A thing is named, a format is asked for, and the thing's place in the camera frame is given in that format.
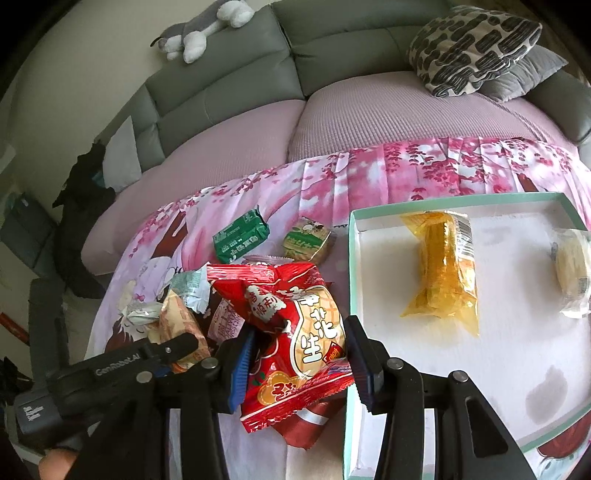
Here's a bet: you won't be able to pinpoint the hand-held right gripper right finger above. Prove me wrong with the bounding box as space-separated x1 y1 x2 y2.
344 315 539 480

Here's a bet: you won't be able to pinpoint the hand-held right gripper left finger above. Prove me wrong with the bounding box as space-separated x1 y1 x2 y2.
69 329 257 480

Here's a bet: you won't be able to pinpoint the pale green silver snack packet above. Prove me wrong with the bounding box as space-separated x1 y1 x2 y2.
171 265 213 317

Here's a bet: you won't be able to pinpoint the red peanut snack packet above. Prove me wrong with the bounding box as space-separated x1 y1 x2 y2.
205 261 356 435

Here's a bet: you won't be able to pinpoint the white box with teal rim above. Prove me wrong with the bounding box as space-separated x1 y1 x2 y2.
342 191 591 480

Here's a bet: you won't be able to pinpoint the person's left hand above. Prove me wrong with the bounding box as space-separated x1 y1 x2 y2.
38 450 79 480

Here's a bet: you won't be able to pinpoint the white crumpled snack packet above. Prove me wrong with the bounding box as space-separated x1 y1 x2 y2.
124 300 162 330

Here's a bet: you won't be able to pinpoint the white pink snack packet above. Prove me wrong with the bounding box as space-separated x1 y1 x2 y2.
205 295 245 344

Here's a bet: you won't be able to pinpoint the plain red snack packet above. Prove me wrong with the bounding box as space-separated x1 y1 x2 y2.
272 399 345 450

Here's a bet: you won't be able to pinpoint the yellow snack packet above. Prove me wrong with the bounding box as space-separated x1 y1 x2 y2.
399 210 481 337

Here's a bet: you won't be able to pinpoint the dark green snack packet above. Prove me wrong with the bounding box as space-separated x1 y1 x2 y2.
211 209 271 264

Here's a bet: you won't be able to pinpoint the yellow green biscuit packet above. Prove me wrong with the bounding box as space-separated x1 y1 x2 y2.
283 216 333 264

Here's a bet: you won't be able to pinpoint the black clothes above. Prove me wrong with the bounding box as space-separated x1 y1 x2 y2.
52 142 116 300

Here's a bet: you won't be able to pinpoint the dark grey storage bin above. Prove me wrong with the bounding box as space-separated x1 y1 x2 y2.
0 194 58 273

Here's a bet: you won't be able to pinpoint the pink printed blanket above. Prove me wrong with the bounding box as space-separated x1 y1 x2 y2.
85 136 591 480

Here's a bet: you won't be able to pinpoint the round pastry in clear packet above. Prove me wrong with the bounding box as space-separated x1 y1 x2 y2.
549 227 591 319

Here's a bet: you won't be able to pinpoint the grey sofa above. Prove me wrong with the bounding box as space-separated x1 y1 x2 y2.
131 0 591 171

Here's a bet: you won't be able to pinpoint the grey white plush toy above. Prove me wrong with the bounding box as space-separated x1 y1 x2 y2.
150 0 257 64

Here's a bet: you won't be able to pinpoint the grey pillow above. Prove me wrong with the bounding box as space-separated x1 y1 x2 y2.
478 44 570 103

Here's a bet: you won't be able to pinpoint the black white patterned pillow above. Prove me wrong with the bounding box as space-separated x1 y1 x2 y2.
406 6 543 99

